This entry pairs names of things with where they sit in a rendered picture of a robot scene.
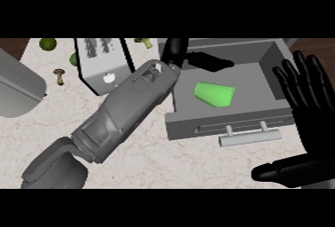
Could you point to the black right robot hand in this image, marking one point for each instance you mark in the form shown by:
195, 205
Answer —
312, 124

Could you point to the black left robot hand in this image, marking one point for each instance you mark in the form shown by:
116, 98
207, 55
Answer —
206, 60

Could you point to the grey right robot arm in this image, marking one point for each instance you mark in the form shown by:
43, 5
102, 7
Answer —
321, 185

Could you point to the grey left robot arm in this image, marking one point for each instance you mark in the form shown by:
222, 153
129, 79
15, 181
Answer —
117, 109

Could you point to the green cup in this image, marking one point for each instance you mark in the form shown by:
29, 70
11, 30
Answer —
215, 94

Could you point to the grey open drawer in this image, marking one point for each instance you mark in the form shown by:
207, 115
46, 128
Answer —
244, 85

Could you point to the grey drawer front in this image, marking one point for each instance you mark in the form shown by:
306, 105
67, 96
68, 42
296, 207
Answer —
226, 125

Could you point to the green broccoli piece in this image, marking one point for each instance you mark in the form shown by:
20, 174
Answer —
145, 42

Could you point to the green round fruit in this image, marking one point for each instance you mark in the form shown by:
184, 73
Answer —
74, 59

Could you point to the brown mushroom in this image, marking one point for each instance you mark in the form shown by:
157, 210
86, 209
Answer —
60, 76

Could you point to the green avocado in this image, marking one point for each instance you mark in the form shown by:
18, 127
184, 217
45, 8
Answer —
48, 44

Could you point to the grey rounded appliance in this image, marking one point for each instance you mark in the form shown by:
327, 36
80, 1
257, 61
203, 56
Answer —
17, 88

